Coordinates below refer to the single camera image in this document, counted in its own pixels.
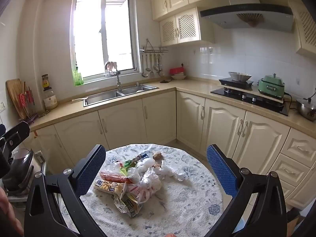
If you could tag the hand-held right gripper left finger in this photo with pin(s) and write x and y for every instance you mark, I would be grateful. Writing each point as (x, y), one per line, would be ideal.
(90, 170)

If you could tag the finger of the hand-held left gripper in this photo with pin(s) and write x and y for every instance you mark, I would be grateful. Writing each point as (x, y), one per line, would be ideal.
(2, 129)
(17, 133)

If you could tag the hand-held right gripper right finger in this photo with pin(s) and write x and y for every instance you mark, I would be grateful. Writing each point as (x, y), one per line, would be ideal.
(222, 170)

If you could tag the yellow-green wrapper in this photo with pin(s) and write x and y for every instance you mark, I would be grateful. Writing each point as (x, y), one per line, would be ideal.
(126, 170)

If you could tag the large clear plastic bag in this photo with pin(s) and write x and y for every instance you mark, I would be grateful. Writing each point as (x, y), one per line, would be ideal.
(149, 185)

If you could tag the brown lump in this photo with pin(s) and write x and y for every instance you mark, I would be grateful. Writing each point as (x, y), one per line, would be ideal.
(157, 156)

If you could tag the person's left hand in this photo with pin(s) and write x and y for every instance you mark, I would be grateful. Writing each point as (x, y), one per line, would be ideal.
(9, 212)

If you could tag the yellow snack packet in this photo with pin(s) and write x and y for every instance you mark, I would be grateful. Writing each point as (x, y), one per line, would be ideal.
(108, 186)

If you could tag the orange snack packet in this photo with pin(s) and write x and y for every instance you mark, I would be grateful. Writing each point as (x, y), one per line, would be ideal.
(113, 177)

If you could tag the clear plastic wrap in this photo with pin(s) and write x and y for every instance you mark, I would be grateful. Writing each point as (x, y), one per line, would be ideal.
(114, 166)

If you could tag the wooden cutting board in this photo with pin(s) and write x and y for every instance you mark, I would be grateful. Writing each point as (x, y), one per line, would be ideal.
(14, 96)

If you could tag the white plastic bag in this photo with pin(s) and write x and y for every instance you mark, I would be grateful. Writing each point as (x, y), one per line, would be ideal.
(147, 164)
(133, 176)

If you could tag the clear glass jar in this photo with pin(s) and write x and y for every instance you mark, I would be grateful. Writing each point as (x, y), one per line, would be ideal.
(50, 101)

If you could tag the cream base cabinets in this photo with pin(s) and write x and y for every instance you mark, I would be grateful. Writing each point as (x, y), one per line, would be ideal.
(222, 123)

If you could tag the flattened yellow carton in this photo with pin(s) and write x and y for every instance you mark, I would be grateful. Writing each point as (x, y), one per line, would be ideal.
(128, 205)

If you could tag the crumpled white tissue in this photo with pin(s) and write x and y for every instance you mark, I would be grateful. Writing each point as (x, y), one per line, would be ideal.
(167, 171)

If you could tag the round table with patterned cloth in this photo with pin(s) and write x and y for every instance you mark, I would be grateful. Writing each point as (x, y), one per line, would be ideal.
(177, 202)

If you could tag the dark sauce bottle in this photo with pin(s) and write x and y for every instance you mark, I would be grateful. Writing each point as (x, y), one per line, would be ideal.
(46, 82)

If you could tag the black glass gas stove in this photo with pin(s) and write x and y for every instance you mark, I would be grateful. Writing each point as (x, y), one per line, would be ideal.
(246, 98)

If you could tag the steel double sink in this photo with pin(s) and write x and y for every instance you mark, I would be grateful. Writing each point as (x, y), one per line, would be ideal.
(118, 95)

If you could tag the green dish soap bottle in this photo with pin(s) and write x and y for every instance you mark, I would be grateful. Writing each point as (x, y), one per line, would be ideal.
(78, 77)

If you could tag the steel faucet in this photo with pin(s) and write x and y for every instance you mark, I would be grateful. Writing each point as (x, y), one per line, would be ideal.
(119, 81)

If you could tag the steel wok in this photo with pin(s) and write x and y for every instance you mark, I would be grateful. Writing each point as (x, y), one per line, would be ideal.
(239, 76)

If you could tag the green electric pot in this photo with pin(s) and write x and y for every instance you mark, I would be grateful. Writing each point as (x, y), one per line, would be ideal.
(271, 85)

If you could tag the white bowl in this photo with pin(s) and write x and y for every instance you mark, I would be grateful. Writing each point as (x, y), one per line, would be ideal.
(179, 77)

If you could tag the steel pot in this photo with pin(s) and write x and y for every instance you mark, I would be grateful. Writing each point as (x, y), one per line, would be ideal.
(307, 109)

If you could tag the small black dish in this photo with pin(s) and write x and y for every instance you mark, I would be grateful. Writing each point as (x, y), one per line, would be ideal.
(165, 81)

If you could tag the red container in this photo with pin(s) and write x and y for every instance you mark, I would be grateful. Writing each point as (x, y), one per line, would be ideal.
(176, 70)

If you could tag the steel ladle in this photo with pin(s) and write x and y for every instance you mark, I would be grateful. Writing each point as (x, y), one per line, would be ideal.
(144, 73)

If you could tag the steel spatula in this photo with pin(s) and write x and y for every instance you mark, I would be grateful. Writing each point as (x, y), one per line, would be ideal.
(151, 73)

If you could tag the steel spoon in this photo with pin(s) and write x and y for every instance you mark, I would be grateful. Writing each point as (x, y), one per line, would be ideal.
(161, 72)

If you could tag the white framed window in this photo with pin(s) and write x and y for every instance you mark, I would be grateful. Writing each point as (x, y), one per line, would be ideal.
(88, 42)

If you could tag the steel skimmer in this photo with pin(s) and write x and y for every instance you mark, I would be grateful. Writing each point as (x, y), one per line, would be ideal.
(156, 66)

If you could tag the steel utensil rack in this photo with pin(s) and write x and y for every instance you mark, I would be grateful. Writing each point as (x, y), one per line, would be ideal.
(154, 50)

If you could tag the grey range hood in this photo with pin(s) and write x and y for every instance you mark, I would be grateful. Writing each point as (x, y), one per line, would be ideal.
(246, 19)

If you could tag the wall socket with black plug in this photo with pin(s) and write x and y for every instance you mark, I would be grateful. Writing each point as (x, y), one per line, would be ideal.
(184, 65)

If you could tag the cream lattice-door wall cabinet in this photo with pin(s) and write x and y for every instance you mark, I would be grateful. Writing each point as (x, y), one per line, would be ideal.
(187, 27)
(306, 29)

